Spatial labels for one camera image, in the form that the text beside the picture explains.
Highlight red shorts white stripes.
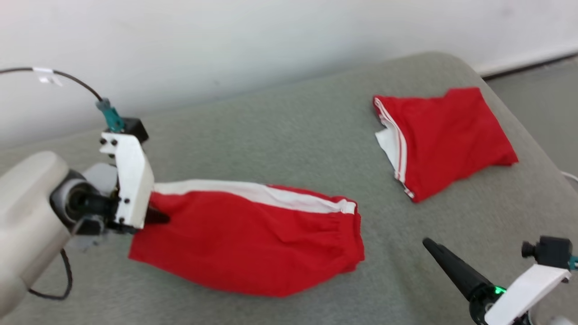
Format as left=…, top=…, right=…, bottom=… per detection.
left=128, top=179, right=366, bottom=298

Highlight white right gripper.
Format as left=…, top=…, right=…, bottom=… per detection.
left=422, top=237, right=572, bottom=325

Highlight red basketball jersey white trim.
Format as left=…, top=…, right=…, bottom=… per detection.
left=373, top=87, right=519, bottom=204

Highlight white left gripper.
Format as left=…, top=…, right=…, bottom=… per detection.
left=99, top=131, right=172, bottom=230

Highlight white wall baseboard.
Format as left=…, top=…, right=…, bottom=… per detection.
left=473, top=43, right=578, bottom=81

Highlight grey fabric sofa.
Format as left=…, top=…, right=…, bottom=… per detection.
left=0, top=51, right=578, bottom=325

